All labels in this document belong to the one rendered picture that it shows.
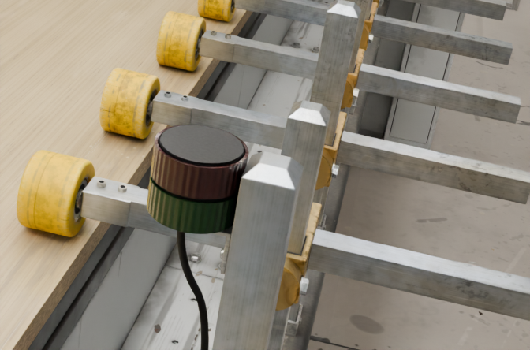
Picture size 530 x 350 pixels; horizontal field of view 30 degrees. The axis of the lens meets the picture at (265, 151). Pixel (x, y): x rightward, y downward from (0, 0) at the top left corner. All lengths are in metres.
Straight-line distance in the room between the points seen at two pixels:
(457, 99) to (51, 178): 0.65
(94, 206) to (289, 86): 1.27
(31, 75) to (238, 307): 0.80
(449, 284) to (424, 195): 2.30
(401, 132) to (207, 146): 2.76
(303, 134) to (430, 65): 2.43
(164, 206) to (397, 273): 0.40
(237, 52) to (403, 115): 1.95
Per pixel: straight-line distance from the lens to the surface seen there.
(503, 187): 1.20
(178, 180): 0.61
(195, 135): 0.63
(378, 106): 3.47
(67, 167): 1.00
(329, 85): 1.11
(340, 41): 1.10
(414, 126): 3.36
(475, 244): 3.06
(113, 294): 1.22
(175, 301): 1.44
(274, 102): 2.12
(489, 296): 0.98
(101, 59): 1.47
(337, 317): 2.57
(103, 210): 1.00
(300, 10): 1.66
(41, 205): 0.99
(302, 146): 0.87
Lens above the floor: 1.45
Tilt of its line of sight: 26 degrees down
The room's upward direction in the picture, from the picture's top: 10 degrees clockwise
